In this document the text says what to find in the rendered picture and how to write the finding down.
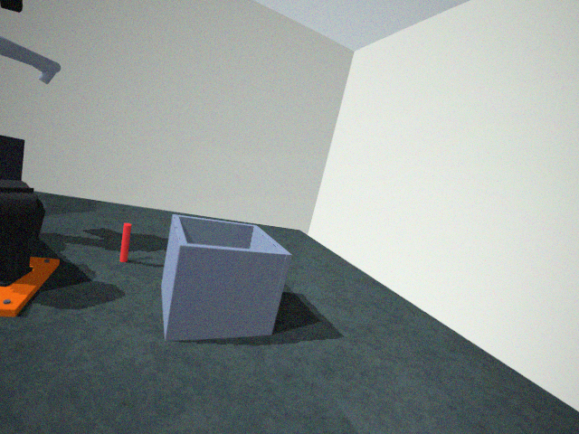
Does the red peg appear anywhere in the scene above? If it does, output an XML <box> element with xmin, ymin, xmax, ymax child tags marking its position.
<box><xmin>120</xmin><ymin>223</ymin><xmax>131</xmax><ymax>262</ymax></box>

